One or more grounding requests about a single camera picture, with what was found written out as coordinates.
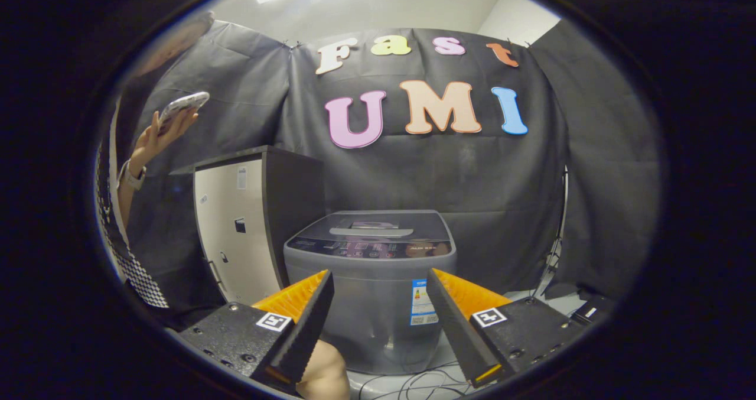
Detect black box with white label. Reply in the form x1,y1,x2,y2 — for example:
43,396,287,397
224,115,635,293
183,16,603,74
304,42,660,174
569,294,618,327

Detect grey washing machine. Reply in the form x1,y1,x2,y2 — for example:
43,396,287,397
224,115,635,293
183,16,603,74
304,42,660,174
283,210,457,376

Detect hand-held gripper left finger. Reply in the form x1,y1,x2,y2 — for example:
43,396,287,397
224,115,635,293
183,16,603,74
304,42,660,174
176,270,335,396

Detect white wristwatch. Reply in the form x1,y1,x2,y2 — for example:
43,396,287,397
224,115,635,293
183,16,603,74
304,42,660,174
118,160,147,193

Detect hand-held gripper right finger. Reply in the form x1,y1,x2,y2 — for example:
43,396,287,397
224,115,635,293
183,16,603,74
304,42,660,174
426,268,591,389

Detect black floor cables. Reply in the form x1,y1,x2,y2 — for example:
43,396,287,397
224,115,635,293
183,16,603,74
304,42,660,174
357,362,491,400

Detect dark washing machine lid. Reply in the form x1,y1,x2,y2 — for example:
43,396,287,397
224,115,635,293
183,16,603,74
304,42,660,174
294,210,453,245

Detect black backdrop cloth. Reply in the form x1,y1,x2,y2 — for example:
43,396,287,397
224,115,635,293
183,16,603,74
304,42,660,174
118,19,662,306

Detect dark cabinet with white door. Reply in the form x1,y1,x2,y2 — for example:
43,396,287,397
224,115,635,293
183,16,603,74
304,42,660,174
170,145,326,306

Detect person's knee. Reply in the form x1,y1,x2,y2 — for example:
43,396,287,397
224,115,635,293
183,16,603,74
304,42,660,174
295,340,351,400

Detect white patterned smartphone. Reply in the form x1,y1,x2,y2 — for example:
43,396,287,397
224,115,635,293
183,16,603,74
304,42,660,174
157,91,211,134

